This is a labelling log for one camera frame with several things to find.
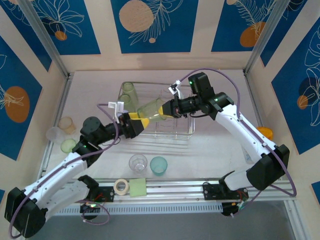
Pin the green translucent plastic cup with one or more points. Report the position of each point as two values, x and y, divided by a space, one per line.
128 88
150 111
125 102
67 145

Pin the teal plastic cup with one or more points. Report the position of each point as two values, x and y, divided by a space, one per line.
158 166

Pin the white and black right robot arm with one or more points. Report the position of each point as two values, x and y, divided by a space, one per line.
245 135

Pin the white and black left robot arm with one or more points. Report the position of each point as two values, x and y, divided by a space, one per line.
60 172

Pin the orange translucent plastic cup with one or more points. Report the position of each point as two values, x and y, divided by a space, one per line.
67 126

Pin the frosted clear plastic cup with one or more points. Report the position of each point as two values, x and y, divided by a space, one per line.
53 135

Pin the masking tape roll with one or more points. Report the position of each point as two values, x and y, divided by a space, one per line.
117 190

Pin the green sticky note pad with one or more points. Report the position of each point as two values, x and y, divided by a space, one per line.
138 187

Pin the small clear labelled bottle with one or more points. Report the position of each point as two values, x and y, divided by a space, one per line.
247 156

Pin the black left controller box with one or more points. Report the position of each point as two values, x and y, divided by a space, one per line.
90 207

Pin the black controller box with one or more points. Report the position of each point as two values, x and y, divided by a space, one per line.
230 208
90 207

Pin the orange capped white bottle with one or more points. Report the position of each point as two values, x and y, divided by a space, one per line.
266 132

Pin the black right controller box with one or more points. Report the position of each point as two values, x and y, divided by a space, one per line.
230 208

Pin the aluminium side rail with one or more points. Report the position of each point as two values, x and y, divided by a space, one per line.
62 100
252 95

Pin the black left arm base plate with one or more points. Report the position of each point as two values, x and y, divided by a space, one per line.
108 193

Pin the aluminium mounting rail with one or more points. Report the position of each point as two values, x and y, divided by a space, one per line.
175 190

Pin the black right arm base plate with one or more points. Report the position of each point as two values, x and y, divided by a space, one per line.
211 191

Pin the aluminium frame post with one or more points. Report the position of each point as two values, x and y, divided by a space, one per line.
265 37
45 37

